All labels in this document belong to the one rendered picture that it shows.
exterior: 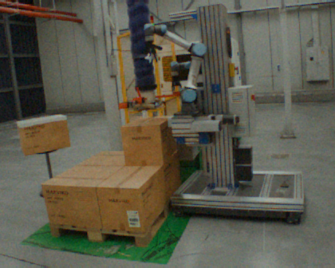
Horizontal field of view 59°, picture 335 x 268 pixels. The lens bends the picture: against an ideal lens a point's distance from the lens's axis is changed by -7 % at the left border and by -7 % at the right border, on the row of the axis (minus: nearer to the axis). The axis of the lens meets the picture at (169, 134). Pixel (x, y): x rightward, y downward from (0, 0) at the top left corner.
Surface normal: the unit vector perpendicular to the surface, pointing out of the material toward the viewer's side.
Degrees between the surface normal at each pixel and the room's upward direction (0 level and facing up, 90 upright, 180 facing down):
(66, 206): 90
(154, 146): 90
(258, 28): 90
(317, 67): 90
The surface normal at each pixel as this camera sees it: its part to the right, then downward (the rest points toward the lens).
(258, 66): -0.37, 0.22
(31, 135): 0.51, 0.12
